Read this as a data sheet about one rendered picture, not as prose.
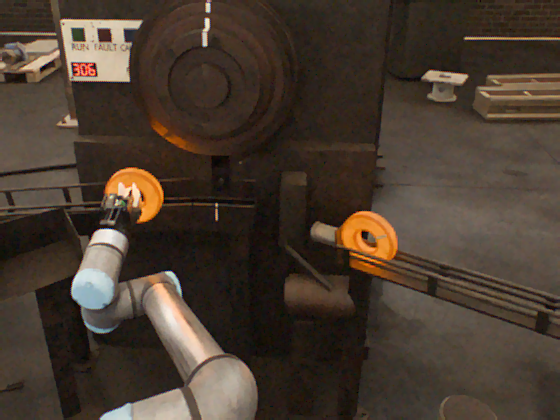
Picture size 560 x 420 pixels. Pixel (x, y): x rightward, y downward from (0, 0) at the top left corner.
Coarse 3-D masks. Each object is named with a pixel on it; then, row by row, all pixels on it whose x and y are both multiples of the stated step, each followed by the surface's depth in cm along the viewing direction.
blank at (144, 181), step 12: (132, 168) 143; (120, 180) 142; (132, 180) 142; (144, 180) 142; (156, 180) 144; (108, 192) 144; (144, 192) 143; (156, 192) 143; (144, 204) 145; (156, 204) 145; (144, 216) 147
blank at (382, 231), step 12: (360, 216) 143; (372, 216) 142; (348, 228) 147; (360, 228) 144; (372, 228) 142; (384, 228) 139; (348, 240) 149; (360, 240) 149; (384, 240) 141; (396, 240) 141; (372, 252) 145; (384, 252) 142
